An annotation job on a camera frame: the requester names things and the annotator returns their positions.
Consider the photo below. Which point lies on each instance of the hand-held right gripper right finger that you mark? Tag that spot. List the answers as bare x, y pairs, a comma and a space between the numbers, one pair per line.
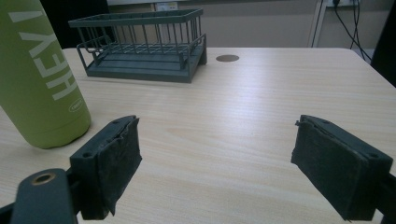
336, 165

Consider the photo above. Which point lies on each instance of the green metal water bottle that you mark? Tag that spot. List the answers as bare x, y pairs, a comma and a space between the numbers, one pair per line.
31, 93

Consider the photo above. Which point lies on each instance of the white power socket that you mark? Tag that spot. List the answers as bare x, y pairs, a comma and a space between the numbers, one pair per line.
344, 2
166, 6

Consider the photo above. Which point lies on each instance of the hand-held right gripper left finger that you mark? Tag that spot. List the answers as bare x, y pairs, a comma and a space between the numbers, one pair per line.
106, 168

